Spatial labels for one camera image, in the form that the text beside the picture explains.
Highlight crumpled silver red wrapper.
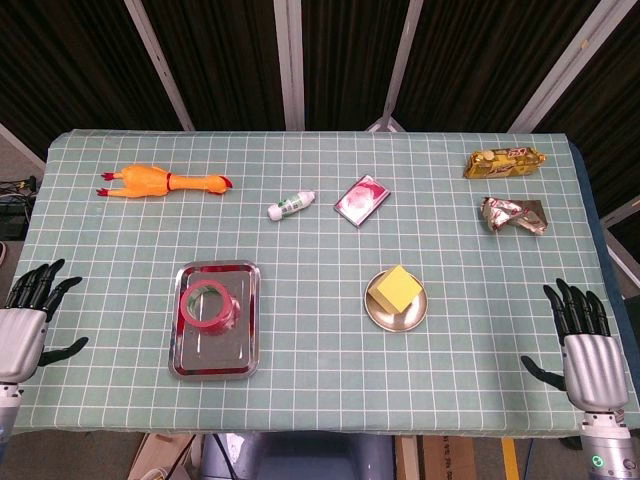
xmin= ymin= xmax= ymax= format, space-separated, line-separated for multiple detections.
xmin=480 ymin=196 xmax=549 ymax=236

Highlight round steel plate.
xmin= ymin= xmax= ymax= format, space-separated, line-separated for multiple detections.
xmin=363 ymin=267 xmax=430 ymax=331

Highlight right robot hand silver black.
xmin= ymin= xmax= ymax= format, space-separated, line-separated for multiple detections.
xmin=520 ymin=278 xmax=629 ymax=412

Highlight rectangular steel tray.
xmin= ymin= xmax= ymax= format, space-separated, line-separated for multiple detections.
xmin=167 ymin=259 xmax=262 ymax=381

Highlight red tape roll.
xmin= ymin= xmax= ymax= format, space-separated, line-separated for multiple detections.
xmin=180 ymin=279 xmax=236 ymax=337

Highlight brown cardboard box with print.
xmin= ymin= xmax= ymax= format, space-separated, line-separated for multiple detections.
xmin=417 ymin=435 xmax=506 ymax=480

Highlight orange rubber chicken toy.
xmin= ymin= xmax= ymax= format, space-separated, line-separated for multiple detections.
xmin=98 ymin=165 xmax=234 ymax=200

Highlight dark brown curtain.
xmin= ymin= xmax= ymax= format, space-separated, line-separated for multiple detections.
xmin=0 ymin=0 xmax=640 ymax=221

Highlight white green small bottle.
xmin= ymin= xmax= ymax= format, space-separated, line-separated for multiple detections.
xmin=267 ymin=190 xmax=317 ymax=222

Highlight yellow cube block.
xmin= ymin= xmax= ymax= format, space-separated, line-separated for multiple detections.
xmin=375 ymin=265 xmax=421 ymax=312

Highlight blue-grey robot torso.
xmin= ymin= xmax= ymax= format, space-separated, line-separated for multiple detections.
xmin=199 ymin=430 xmax=396 ymax=480

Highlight green checked tablecloth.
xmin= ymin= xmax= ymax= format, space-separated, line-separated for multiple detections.
xmin=0 ymin=128 xmax=632 ymax=441

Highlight light wooden plank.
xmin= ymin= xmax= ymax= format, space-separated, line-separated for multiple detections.
xmin=394 ymin=435 xmax=420 ymax=480

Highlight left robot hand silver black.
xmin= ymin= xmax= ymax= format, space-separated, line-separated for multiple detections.
xmin=0 ymin=258 xmax=90 ymax=384

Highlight red stamp pad case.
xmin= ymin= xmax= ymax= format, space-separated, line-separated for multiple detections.
xmin=334 ymin=174 xmax=391 ymax=228

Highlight tangled black floor cables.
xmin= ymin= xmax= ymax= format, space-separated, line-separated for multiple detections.
xmin=0 ymin=174 xmax=39 ymax=241

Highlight white metal frame post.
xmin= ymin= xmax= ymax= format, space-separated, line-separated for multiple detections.
xmin=367 ymin=0 xmax=425 ymax=134
xmin=273 ymin=0 xmax=306 ymax=131
xmin=508 ymin=0 xmax=632 ymax=134
xmin=123 ymin=0 xmax=195 ymax=132

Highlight yellow snack packet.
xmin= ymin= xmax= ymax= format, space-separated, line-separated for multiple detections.
xmin=462 ymin=146 xmax=548 ymax=180

